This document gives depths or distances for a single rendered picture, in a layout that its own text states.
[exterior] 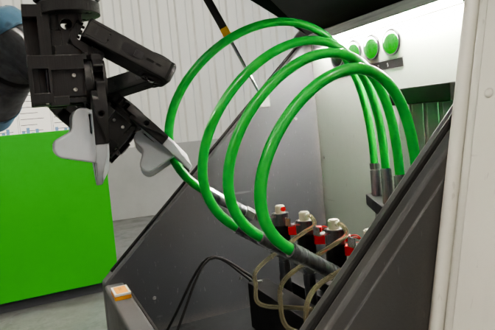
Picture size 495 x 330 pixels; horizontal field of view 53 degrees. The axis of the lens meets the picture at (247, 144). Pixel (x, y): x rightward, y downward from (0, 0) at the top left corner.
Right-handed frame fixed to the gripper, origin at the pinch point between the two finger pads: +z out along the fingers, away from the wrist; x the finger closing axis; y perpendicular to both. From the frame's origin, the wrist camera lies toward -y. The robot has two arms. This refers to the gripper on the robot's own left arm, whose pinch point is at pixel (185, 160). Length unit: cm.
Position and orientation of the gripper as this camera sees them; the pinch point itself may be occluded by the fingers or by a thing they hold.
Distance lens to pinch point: 76.3
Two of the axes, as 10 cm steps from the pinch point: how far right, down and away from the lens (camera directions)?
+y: -6.1, 7.5, -2.6
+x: 1.7, -1.9, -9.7
